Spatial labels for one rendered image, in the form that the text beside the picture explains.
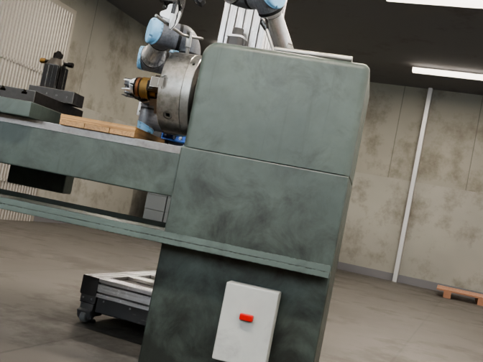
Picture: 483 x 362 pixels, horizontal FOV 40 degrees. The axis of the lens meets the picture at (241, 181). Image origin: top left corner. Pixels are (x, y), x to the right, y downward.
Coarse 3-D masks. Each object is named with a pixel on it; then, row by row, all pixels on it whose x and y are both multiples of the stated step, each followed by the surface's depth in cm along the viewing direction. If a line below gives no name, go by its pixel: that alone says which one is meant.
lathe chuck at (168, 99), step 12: (168, 60) 250; (180, 60) 250; (168, 72) 247; (180, 72) 247; (168, 84) 246; (180, 84) 245; (168, 96) 246; (168, 108) 248; (168, 120) 251; (168, 132) 262; (180, 132) 256
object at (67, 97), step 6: (36, 90) 276; (42, 90) 276; (48, 90) 275; (54, 90) 275; (60, 90) 274; (66, 90) 274; (54, 96) 275; (60, 96) 274; (66, 96) 274; (72, 96) 273; (78, 96) 277; (66, 102) 273; (72, 102) 273; (78, 102) 278
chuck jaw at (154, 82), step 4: (152, 76) 250; (164, 76) 248; (148, 80) 258; (152, 80) 250; (156, 80) 249; (160, 80) 248; (164, 80) 247; (148, 84) 258; (152, 84) 249; (156, 84) 249; (160, 84) 247; (164, 84) 247; (148, 88) 258; (152, 88) 253; (156, 88) 252; (164, 88) 247; (156, 92) 259
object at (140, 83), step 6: (138, 78) 262; (144, 78) 262; (150, 78) 261; (138, 84) 261; (144, 84) 260; (138, 90) 262; (144, 90) 260; (138, 96) 265; (144, 96) 262; (150, 96) 263; (156, 96) 263
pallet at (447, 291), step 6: (438, 288) 925; (444, 288) 945; (450, 288) 971; (444, 294) 922; (450, 294) 920; (462, 294) 915; (468, 294) 913; (474, 294) 933; (480, 294) 959; (480, 300) 908
